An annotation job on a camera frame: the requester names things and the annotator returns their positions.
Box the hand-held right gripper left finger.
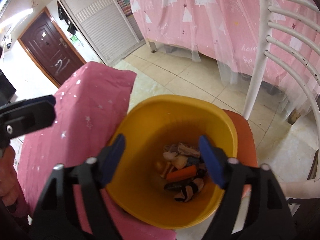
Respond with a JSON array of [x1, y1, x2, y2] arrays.
[[30, 134, 125, 240]]

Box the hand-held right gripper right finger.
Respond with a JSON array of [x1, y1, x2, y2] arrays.
[[199, 135, 294, 240]]

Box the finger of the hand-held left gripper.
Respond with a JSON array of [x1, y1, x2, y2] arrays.
[[0, 95, 56, 115], [0, 103, 56, 150]]

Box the long orange box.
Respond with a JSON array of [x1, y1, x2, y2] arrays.
[[166, 165, 198, 182]]

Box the black patterned sock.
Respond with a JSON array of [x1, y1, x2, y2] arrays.
[[164, 177, 206, 203]]

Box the yellow plastic bin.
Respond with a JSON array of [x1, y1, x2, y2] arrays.
[[105, 94, 238, 230]]

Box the person's left hand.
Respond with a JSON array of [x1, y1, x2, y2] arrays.
[[0, 145, 28, 218]]

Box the dark brown door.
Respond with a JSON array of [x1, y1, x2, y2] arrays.
[[17, 7, 87, 88]]

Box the pink star tablecloth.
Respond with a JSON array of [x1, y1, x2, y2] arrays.
[[15, 61, 177, 240]]

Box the white chair orange seat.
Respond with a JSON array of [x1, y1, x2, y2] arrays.
[[222, 0, 320, 198]]

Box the white louvered door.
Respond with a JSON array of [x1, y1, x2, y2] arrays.
[[53, 0, 147, 65]]

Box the colourful grid poster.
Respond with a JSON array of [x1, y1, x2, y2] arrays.
[[111, 0, 133, 17]]

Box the black wall television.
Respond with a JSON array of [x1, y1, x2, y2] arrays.
[[0, 70, 17, 103]]

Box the wooden bunk bed frame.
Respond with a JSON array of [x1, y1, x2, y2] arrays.
[[146, 37, 158, 54]]

